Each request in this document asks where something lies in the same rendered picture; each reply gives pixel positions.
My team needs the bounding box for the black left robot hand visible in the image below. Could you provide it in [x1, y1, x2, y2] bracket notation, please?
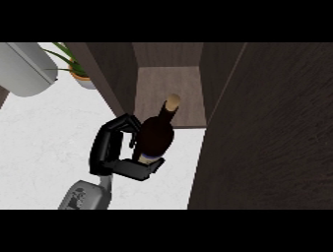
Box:
[89, 112, 167, 182]

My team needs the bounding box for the dark wine bottle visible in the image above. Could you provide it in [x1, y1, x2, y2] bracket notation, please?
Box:
[132, 93, 184, 165]

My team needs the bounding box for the dark wooden cabinet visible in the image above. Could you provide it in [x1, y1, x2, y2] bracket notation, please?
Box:
[64, 42, 247, 130]

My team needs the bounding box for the dark wooden cabinet door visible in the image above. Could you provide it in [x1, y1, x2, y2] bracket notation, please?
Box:
[187, 42, 333, 211]

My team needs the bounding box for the green potted plant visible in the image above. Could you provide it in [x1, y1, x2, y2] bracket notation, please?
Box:
[42, 42, 99, 91]

